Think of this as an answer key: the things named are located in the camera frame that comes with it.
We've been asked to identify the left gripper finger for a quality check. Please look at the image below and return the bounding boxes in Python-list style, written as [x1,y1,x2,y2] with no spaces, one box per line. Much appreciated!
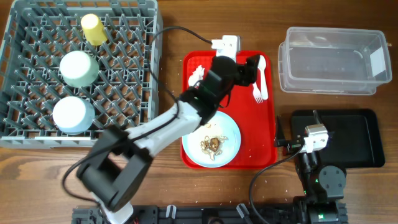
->
[241,68,257,86]
[246,54,261,69]

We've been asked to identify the white plastic spoon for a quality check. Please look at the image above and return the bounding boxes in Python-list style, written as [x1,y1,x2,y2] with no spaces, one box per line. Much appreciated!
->
[257,55,269,100]

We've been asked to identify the white plastic fork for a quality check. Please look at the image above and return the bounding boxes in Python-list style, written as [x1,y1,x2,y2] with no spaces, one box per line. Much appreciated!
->
[252,83,263,103]

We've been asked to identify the yellow plastic cup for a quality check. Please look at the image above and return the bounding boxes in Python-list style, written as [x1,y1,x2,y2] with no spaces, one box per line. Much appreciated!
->
[81,14,108,46]

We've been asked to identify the mint green bowl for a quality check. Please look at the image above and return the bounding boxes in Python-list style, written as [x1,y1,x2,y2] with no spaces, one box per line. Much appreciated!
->
[59,50,100,88]

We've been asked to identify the light blue small bowl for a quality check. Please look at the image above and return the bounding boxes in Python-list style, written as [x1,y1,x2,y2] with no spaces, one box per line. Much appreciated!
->
[52,96,95,135]

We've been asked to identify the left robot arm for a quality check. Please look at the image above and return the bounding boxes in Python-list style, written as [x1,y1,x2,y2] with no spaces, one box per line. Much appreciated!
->
[76,55,260,223]

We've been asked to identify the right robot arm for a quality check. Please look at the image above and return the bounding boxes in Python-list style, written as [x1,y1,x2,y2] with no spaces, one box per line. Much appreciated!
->
[274,111,348,224]

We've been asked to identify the grey dishwasher rack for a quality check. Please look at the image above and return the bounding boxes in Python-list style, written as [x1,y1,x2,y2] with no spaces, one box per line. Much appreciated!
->
[1,1,163,149]

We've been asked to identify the crumpled white napkin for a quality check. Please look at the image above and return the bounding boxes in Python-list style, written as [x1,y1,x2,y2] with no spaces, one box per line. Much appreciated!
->
[188,65,205,86]

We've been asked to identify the red plastic tray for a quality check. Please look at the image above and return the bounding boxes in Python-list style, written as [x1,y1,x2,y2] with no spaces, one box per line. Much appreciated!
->
[180,50,277,170]

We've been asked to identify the black plastic tray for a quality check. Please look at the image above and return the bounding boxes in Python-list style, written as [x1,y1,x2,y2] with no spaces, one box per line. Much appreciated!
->
[298,109,386,169]

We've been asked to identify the light blue dinner plate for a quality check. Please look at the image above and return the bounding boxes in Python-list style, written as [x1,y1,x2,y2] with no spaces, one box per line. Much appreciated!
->
[182,111,241,168]

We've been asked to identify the clear plastic bin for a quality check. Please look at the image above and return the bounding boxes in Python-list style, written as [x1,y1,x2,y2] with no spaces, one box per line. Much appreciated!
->
[278,27,392,95]

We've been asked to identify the food scraps on plate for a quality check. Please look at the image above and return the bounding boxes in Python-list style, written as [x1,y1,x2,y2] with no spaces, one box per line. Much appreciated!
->
[200,123,228,161]

